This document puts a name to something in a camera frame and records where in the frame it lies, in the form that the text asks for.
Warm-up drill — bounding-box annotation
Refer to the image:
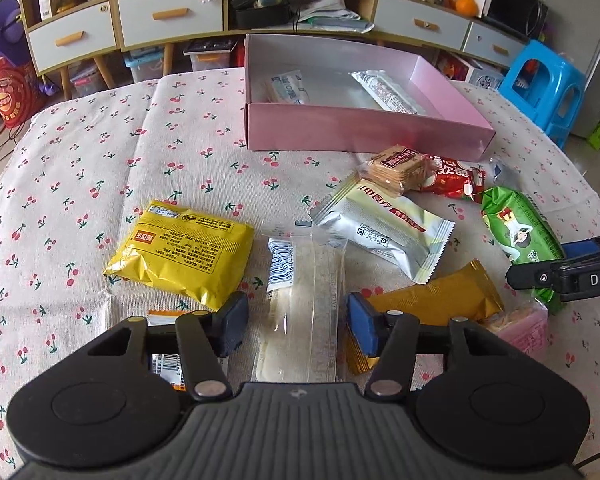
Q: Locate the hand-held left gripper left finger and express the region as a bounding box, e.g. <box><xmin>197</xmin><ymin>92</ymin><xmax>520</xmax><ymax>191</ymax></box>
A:
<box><xmin>87</xmin><ymin>291</ymin><xmax>251</xmax><ymax>402</ymax></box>

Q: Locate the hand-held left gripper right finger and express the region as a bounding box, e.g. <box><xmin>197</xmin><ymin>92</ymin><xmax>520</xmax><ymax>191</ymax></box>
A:
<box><xmin>346</xmin><ymin>292</ymin><xmax>512</xmax><ymax>397</ymax></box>

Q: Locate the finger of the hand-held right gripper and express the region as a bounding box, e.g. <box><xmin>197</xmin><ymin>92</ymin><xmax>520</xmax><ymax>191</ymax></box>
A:
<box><xmin>506</xmin><ymin>256</ymin><xmax>600</xmax><ymax>306</ymax></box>
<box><xmin>562</xmin><ymin>230</ymin><xmax>600</xmax><ymax>262</ymax></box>

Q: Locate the pink snack packet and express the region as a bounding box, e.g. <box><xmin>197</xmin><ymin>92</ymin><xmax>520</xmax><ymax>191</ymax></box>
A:
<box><xmin>482</xmin><ymin>300</ymin><xmax>551</xmax><ymax>363</ymax></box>

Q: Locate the green snack packet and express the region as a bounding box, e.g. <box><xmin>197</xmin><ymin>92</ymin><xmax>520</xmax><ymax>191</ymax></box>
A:
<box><xmin>480</xmin><ymin>186</ymin><xmax>568</xmax><ymax>313</ymax></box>

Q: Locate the clear long snack packet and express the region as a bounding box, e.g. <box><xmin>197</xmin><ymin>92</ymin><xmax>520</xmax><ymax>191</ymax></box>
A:
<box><xmin>252</xmin><ymin>220</ymin><xmax>348</xmax><ymax>383</ymax></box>

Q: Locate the gold snack packet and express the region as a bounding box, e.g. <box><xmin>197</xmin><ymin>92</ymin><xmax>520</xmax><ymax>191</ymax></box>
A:
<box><xmin>345</xmin><ymin>259</ymin><xmax>505</xmax><ymax>376</ymax></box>

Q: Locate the yellow snack packet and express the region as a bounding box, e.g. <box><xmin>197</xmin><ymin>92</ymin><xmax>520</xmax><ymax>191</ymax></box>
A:
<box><xmin>103</xmin><ymin>199</ymin><xmax>255</xmax><ymax>311</ymax></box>

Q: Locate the silver white snack packet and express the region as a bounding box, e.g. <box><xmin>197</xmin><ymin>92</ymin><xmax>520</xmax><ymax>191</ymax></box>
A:
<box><xmin>310</xmin><ymin>172</ymin><xmax>456</xmax><ymax>283</ymax></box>

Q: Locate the pink cardboard box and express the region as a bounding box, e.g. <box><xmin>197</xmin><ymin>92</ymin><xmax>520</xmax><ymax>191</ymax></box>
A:
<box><xmin>243</xmin><ymin>33</ymin><xmax>497</xmax><ymax>163</ymax></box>

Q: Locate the orange snack packet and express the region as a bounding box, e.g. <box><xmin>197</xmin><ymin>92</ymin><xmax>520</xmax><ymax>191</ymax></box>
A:
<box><xmin>147</xmin><ymin>310</ymin><xmax>188</xmax><ymax>392</ymax></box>

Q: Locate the small silver snack packet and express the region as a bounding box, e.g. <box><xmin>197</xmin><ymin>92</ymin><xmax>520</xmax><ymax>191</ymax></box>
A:
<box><xmin>487</xmin><ymin>157</ymin><xmax>523</xmax><ymax>191</ymax></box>

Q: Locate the red snack packet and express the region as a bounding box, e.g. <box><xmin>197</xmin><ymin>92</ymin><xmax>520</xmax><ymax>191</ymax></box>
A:
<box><xmin>420</xmin><ymin>154</ymin><xmax>487</xmax><ymax>203</ymax></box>

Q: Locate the clear biscuit packet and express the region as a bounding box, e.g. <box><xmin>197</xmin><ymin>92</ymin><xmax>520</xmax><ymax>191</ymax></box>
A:
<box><xmin>357</xmin><ymin>145</ymin><xmax>433</xmax><ymax>195</ymax></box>

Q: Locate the blue plastic stool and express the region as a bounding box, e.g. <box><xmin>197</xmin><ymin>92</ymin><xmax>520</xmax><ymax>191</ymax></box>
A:
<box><xmin>497</xmin><ymin>40</ymin><xmax>588</xmax><ymax>148</ymax></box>

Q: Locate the white refrigerator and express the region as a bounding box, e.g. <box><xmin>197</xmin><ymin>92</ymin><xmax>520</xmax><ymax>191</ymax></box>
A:
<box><xmin>570</xmin><ymin>0</ymin><xmax>600</xmax><ymax>138</ymax></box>

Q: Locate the cherry print tablecloth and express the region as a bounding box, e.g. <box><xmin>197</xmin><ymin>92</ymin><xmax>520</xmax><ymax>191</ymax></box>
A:
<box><xmin>0</xmin><ymin>67</ymin><xmax>600</xmax><ymax>480</ymax></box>

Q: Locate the colourful cardboard box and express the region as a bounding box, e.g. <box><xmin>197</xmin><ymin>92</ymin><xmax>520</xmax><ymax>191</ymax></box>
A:
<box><xmin>437</xmin><ymin>52</ymin><xmax>505</xmax><ymax>92</ymax></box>

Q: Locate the white cabinet drawer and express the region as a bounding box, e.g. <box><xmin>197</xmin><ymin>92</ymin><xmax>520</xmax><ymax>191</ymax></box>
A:
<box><xmin>117</xmin><ymin>0</ymin><xmax>224</xmax><ymax>51</ymax></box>
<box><xmin>374</xmin><ymin>0</ymin><xmax>471</xmax><ymax>51</ymax></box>
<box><xmin>464</xmin><ymin>22</ymin><xmax>528</xmax><ymax>68</ymax></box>
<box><xmin>27</xmin><ymin>2</ymin><xmax>118</xmax><ymax>73</ymax></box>

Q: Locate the clear silver snack packet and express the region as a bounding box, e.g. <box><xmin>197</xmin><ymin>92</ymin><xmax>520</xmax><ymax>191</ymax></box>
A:
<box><xmin>350</xmin><ymin>69</ymin><xmax>433</xmax><ymax>117</ymax></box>

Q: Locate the white blue snack packet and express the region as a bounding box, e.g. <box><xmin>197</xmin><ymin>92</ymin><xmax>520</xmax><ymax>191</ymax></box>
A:
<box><xmin>266</xmin><ymin>70</ymin><xmax>317</xmax><ymax>106</ymax></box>

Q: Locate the black microwave oven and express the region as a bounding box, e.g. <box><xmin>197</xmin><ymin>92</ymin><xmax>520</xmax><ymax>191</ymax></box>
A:
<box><xmin>482</xmin><ymin>0</ymin><xmax>551</xmax><ymax>43</ymax></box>

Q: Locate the storage bin with black lid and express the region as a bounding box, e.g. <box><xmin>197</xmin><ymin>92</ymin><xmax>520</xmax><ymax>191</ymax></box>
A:
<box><xmin>182</xmin><ymin>37</ymin><xmax>238</xmax><ymax>73</ymax></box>

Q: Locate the clear storage bin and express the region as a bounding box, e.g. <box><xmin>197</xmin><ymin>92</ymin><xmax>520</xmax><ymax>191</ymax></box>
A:
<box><xmin>124</xmin><ymin>47</ymin><xmax>166</xmax><ymax>83</ymax></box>

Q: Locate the black case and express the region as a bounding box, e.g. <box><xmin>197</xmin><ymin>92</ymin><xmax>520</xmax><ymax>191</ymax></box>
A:
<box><xmin>230</xmin><ymin>0</ymin><xmax>301</xmax><ymax>30</ymax></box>

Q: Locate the pile of papers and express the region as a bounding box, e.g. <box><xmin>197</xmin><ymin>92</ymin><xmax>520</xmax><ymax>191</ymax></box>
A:
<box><xmin>297</xmin><ymin>0</ymin><xmax>376</xmax><ymax>33</ymax></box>

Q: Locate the red bag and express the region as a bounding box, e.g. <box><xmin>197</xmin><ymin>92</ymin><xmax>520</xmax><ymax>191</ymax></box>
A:
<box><xmin>0</xmin><ymin>55</ymin><xmax>48</xmax><ymax>128</ymax></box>

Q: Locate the purple bag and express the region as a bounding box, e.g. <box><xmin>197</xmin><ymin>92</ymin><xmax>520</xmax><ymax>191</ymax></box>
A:
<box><xmin>0</xmin><ymin>0</ymin><xmax>31</xmax><ymax>66</ymax></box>

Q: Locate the black cable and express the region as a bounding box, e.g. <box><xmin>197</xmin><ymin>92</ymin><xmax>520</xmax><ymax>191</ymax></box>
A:
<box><xmin>0</xmin><ymin>102</ymin><xmax>31</xmax><ymax>166</ymax></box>

